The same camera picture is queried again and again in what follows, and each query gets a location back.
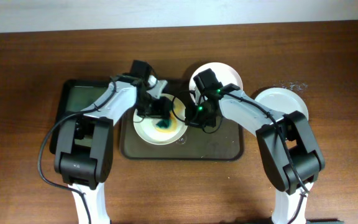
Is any green yellow sponge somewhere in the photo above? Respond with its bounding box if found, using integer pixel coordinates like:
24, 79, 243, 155
151, 104, 178, 133

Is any white plate with yellow stain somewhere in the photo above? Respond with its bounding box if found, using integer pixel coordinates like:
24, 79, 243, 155
133, 110, 188, 145

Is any light grey plate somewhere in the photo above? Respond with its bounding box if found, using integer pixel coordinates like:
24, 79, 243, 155
255, 88, 309, 120

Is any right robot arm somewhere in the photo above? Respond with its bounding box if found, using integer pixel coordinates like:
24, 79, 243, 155
185, 68, 325, 223

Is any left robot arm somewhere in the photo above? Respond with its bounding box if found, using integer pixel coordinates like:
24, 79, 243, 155
47, 60, 169, 223

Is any large brown tray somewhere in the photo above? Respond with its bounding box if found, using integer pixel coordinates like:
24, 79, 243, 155
120, 80, 244, 161

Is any small dark green tray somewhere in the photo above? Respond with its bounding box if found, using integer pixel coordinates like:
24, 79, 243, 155
49, 80, 109, 154

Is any pinkish white plate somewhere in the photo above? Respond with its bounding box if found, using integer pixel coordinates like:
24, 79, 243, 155
189, 62, 244, 90

